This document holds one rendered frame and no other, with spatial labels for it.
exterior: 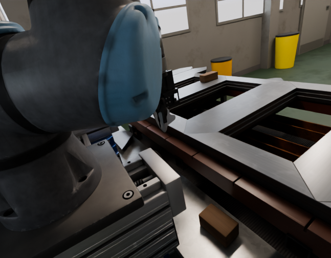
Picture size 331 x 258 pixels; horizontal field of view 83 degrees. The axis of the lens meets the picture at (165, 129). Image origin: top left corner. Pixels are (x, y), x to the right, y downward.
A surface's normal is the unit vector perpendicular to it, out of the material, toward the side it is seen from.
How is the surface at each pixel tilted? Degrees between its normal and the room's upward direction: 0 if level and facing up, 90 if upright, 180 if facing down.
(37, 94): 91
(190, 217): 0
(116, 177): 0
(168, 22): 90
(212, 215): 0
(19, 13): 90
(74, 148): 72
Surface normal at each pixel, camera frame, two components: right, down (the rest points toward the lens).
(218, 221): -0.18, -0.87
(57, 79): -0.11, 0.33
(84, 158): 0.88, -0.45
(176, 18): 0.48, 0.32
